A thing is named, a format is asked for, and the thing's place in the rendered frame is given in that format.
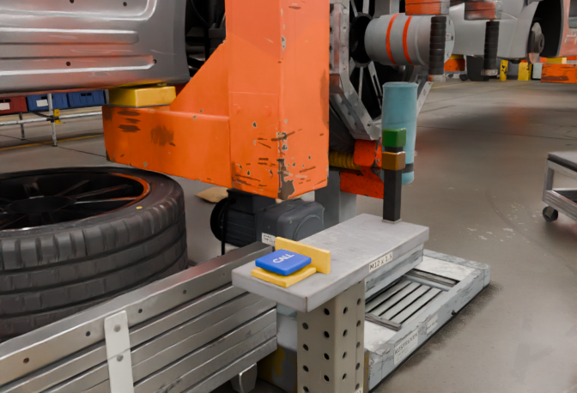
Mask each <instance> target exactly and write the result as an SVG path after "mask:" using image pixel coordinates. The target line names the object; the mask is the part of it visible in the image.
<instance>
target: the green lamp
mask: <svg viewBox="0 0 577 393"><path fill-rule="evenodd" d="M405 145H406V129H405V128H401V127H388V128H384V129H383V130H382V146H383V147H388V148H400V147H403V146H405Z"/></svg>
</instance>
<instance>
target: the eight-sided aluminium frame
mask: <svg viewBox="0 0 577 393"><path fill-rule="evenodd" d="M428 69H429V67H428V65H414V69H413V74H412V76H411V78H410V80H409V82H415V83H416V85H417V86H418V88H417V115H416V117H417V116H418V114H419V111H420V110H421V108H422V105H423V103H424V100H425V99H426V97H427V95H428V92H429V90H430V88H431V86H432V84H433V83H434V82H426V75H428ZM329 100H330V102H331V103H332V104H333V106H334V108H335V109H336V111H337V113H338V114H339V116H340V118H341V119H342V120H343V122H344V124H345V125H346V127H347V128H348V130H349V133H350V134H351V135H352V136H353V137H354V138H355V139H362V140H370V141H372V140H379V136H380V137H381V119H378V120H374V121H373V120H372V119H371V117H370V116H369V114H368V112H367V110H366V108H365V106H364V105H363V104H362V102H361V99H360V98H359V96H358V94H357V92H356V91H355V89H354V87H353V86H352V84H351V82H350V80H349V0H330V38H329Z"/></svg>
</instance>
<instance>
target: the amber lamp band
mask: <svg viewBox="0 0 577 393"><path fill-rule="evenodd" d="M381 168H382V169H385V170H391V171H398V170H401V169H404V168H405V151H401V152H398V153H393V152H386V151H383V152H382V155H381Z"/></svg>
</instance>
